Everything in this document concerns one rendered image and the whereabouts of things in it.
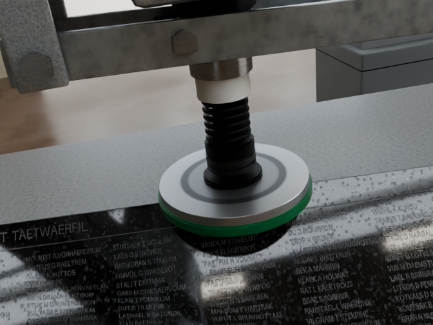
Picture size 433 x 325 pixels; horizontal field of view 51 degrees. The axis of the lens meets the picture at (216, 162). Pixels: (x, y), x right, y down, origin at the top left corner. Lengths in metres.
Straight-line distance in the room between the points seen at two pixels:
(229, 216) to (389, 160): 0.32
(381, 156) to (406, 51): 0.98
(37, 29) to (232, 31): 0.20
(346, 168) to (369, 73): 0.96
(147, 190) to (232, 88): 0.26
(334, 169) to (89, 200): 0.39
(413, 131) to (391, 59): 0.85
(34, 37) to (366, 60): 1.32
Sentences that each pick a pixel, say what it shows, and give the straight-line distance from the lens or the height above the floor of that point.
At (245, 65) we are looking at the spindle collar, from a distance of 0.56.
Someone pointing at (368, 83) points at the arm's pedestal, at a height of 0.69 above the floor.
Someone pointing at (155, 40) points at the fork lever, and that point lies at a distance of 0.50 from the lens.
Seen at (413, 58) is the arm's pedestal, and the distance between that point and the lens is 1.76.
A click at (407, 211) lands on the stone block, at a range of 0.74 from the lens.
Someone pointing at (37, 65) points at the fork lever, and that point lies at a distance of 0.47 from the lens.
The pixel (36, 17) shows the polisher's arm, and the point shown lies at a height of 1.18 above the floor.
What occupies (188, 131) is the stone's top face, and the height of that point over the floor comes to 0.87.
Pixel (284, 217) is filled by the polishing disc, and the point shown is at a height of 0.90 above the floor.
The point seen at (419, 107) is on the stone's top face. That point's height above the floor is 0.87.
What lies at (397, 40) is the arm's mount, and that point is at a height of 0.81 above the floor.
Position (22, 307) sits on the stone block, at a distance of 0.74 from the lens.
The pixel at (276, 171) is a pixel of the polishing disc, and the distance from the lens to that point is 0.65.
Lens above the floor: 1.23
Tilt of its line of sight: 27 degrees down
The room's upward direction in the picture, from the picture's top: 7 degrees counter-clockwise
